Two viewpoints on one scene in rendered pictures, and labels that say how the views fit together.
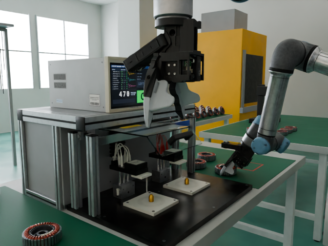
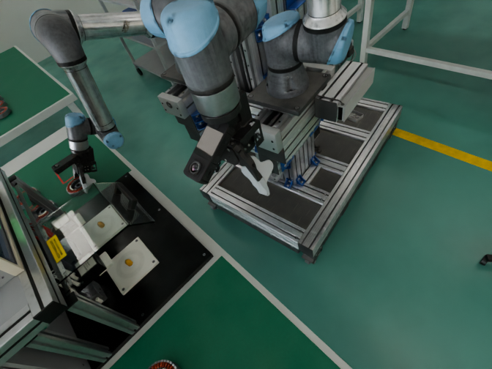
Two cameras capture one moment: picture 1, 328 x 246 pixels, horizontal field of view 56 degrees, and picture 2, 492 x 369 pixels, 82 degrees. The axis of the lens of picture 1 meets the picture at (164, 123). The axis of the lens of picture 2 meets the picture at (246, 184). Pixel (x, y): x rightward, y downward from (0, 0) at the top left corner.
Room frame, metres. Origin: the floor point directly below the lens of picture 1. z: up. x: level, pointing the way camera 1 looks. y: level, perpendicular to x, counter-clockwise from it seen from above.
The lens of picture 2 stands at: (0.45, 0.36, 1.62)
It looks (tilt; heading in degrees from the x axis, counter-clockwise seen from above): 50 degrees down; 293
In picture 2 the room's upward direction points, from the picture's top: 20 degrees counter-clockwise
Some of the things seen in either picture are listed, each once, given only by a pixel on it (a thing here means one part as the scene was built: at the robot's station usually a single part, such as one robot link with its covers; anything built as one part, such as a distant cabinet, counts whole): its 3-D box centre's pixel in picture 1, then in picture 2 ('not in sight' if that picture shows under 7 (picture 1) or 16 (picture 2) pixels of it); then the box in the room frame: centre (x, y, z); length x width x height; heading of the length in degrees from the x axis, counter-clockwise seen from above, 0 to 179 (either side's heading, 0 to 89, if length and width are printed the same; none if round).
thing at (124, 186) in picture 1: (124, 188); (91, 293); (1.19, 0.16, 0.80); 0.07 x 0.05 x 0.06; 142
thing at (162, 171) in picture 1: (161, 174); not in sight; (1.39, 0.01, 0.80); 0.07 x 0.05 x 0.06; 142
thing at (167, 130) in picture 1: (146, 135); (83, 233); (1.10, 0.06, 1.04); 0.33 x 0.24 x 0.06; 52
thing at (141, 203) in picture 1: (151, 202); (131, 263); (1.11, 0.05, 0.78); 0.15 x 0.15 x 0.01; 52
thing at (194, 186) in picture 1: (186, 185); not in sight; (1.30, -0.10, 0.78); 0.15 x 0.15 x 0.01; 52
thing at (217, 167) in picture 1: (225, 169); (79, 185); (1.55, -0.32, 0.77); 0.11 x 0.11 x 0.04
